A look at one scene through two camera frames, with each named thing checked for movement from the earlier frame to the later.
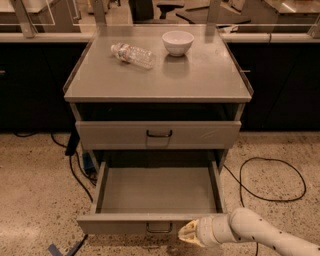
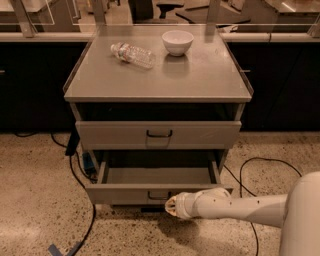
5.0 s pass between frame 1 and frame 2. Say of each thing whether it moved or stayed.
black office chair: stayed
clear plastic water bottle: stayed
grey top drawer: stayed
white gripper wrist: moved
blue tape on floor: stayed
